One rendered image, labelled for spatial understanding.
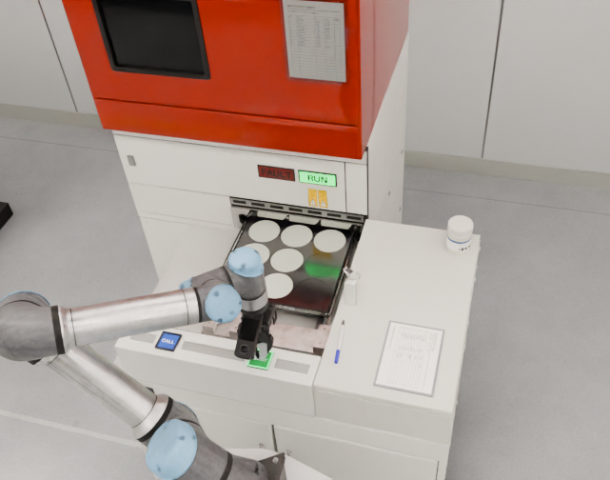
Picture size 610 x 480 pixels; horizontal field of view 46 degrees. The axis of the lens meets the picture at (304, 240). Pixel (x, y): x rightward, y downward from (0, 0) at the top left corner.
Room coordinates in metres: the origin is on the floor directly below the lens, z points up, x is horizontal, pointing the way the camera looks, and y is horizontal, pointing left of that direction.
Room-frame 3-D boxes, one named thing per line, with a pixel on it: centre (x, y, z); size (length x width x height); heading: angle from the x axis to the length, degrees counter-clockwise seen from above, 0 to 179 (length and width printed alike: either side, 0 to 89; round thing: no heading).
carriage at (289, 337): (1.27, 0.13, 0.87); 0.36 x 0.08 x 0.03; 70
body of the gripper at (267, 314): (1.13, 0.13, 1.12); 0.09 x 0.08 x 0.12; 160
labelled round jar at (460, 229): (1.44, -0.44, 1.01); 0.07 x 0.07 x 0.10
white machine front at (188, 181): (1.75, 0.18, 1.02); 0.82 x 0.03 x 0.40; 70
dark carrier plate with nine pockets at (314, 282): (1.52, 0.06, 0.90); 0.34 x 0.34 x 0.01; 70
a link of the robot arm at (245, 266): (1.12, 0.14, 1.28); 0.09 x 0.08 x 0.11; 113
